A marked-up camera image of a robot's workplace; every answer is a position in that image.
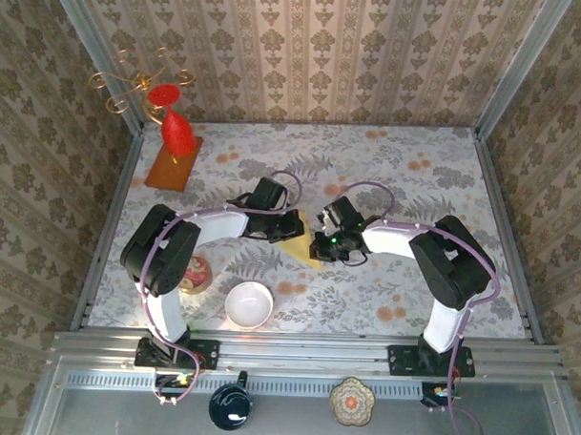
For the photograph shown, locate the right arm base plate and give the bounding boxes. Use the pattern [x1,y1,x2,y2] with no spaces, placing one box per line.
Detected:
[387,343,477,379]

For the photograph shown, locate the wide aluminium base rail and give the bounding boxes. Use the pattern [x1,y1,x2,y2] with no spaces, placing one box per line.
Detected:
[51,323,570,382]

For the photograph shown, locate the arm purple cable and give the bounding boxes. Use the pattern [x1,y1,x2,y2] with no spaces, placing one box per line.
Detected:
[322,179,506,435]
[138,164,303,412]

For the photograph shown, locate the dark blue mug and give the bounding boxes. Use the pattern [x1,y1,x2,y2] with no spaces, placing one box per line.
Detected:
[208,369,256,432]

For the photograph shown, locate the red wine glass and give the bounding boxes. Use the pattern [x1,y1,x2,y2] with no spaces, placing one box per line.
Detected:
[145,83,197,156]

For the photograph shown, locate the perforated metal strip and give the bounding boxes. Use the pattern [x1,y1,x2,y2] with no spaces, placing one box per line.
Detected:
[57,367,458,404]

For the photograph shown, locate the aluminium side rail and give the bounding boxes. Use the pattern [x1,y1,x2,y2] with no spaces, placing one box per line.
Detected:
[466,131,553,344]
[70,127,147,333]

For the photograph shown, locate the gold wire stand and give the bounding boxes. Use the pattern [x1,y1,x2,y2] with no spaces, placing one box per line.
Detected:
[87,46,197,128]

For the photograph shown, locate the patterned flower-shaped dish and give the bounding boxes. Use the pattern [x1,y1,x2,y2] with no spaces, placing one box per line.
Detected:
[328,376,377,427]

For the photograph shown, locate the small red gold bowl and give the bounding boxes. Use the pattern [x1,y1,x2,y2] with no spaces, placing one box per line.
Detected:
[180,255,214,296]

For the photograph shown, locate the floral tablecloth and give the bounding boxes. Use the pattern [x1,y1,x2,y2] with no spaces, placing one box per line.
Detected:
[86,114,536,342]

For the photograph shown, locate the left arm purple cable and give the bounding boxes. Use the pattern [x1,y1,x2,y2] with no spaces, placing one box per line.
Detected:
[138,164,303,412]

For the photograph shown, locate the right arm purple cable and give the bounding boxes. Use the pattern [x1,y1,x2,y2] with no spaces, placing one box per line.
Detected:
[322,179,506,435]

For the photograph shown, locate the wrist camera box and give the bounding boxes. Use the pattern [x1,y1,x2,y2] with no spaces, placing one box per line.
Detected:
[322,196,363,231]
[247,176,288,212]

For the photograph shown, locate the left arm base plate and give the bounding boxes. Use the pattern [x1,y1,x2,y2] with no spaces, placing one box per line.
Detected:
[133,335,220,371]

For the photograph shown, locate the white bowl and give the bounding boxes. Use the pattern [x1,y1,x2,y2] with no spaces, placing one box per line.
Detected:
[223,280,275,330]

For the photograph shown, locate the aluminium frame post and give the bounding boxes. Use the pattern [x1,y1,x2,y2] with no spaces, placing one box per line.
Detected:
[475,0,575,142]
[41,0,150,135]

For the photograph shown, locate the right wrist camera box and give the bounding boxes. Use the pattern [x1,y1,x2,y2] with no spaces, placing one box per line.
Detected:
[322,196,363,231]

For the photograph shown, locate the orange wooden board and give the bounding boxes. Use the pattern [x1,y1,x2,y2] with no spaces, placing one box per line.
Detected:
[143,134,203,193]

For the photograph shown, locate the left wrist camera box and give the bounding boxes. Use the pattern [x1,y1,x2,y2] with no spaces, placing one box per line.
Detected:
[247,176,288,212]

